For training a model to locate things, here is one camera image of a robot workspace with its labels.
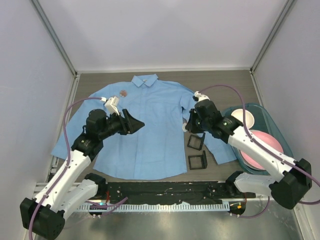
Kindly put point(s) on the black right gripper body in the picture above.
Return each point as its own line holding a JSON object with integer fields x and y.
{"x": 191, "y": 122}

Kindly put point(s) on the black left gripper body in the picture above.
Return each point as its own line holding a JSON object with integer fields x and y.
{"x": 125, "y": 121}

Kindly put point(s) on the orange painted round brooch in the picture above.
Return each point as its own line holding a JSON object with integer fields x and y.
{"x": 184, "y": 127}

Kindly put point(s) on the pink blossom round brooch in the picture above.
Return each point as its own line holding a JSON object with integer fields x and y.
{"x": 123, "y": 93}

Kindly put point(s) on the blue button-up shirt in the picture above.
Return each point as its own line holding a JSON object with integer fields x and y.
{"x": 154, "y": 152}

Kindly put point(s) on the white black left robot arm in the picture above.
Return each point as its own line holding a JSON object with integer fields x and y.
{"x": 46, "y": 214}

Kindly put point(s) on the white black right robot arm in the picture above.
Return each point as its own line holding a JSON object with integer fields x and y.
{"x": 260, "y": 160}

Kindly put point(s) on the white bowl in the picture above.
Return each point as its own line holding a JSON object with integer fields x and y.
{"x": 240, "y": 114}

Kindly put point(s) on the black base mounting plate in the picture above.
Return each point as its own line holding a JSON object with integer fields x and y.
{"x": 169, "y": 193}

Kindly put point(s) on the pink plate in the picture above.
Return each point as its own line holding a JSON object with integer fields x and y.
{"x": 269, "y": 140}

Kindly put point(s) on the black square frame upper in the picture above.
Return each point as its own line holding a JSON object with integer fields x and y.
{"x": 196, "y": 142}

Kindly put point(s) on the black square frame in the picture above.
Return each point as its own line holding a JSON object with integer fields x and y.
{"x": 198, "y": 162}
{"x": 196, "y": 142}

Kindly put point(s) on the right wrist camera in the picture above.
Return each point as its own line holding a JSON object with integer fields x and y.
{"x": 200, "y": 96}

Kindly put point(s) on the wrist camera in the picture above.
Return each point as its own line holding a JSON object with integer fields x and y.
{"x": 200, "y": 96}
{"x": 111, "y": 104}

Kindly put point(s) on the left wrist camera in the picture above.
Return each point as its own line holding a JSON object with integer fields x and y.
{"x": 111, "y": 104}

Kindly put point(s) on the black square frame lower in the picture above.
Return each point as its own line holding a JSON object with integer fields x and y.
{"x": 198, "y": 162}

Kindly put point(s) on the white slotted cable duct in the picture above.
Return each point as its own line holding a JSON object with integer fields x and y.
{"x": 183, "y": 207}

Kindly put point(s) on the aluminium frame rail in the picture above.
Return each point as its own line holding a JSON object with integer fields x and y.
{"x": 287, "y": 192}

